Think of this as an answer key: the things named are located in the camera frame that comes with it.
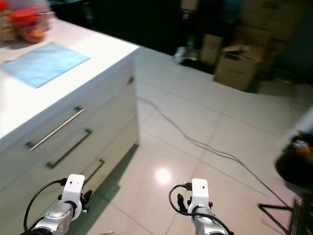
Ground black floor cable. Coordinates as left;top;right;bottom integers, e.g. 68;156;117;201
136;96;294;209

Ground silver bar drawer handle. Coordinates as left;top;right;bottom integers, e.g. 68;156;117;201
27;107;86;151

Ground small cardboard box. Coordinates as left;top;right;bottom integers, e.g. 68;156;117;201
200;33;224;67

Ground red-lid snack jar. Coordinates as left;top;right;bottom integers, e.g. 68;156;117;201
0;0;14;43
10;7;50;45

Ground pink floor mat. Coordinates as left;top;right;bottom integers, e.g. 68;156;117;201
262;179;299;235

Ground white island cabinet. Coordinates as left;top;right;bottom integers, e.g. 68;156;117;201
0;20;140;235

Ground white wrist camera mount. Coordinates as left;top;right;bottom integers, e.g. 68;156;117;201
191;178;210;211
65;174;86;205

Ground black round bin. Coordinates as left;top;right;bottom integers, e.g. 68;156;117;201
275;132;313;192

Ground dark bar drawer handle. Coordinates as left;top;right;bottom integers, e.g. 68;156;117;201
45;129;93;170
89;159;106;183

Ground light blue cloth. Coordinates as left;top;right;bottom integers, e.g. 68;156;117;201
1;42;91;89

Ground large cardboard box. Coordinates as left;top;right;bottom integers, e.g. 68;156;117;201
240;0;306;41

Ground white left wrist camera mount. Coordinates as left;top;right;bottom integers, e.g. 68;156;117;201
65;174;86;205

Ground black wire rack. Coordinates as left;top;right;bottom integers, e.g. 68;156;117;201
258;196;313;235

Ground open cardboard box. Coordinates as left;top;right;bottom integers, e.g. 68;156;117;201
213;42;265;92

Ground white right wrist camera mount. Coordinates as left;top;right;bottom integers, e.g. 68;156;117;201
191;178;210;211

